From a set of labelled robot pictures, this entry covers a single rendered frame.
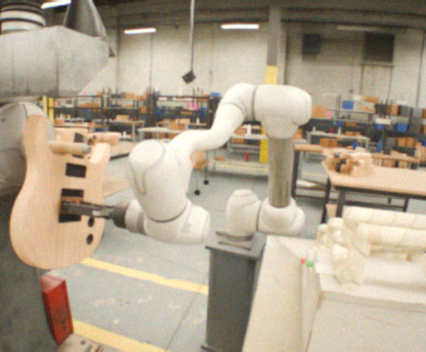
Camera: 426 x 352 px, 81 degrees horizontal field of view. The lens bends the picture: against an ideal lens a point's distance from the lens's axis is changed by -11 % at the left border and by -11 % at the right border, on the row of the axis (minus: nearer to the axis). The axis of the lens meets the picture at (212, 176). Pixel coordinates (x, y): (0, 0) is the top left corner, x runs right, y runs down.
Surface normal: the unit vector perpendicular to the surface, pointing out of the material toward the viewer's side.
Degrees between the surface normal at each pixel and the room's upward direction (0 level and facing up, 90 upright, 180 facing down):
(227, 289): 90
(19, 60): 90
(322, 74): 90
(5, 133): 86
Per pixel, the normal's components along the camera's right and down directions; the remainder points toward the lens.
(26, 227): 0.97, 0.07
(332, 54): -0.26, 0.21
